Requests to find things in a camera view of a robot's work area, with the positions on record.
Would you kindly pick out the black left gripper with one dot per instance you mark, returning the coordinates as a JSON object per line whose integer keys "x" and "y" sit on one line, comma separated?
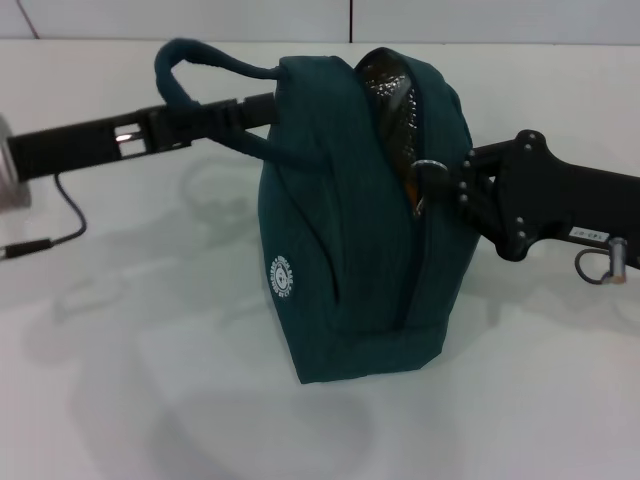
{"x": 65, "y": 147}

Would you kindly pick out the orange yellow pear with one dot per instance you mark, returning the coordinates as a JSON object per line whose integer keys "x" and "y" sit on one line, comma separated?
{"x": 411, "y": 195}

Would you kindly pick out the teal insulated lunch bag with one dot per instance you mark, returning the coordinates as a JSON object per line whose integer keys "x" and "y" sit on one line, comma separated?
{"x": 325, "y": 225}

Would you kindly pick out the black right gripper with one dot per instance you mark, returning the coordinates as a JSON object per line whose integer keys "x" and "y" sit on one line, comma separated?
{"x": 575, "y": 200}

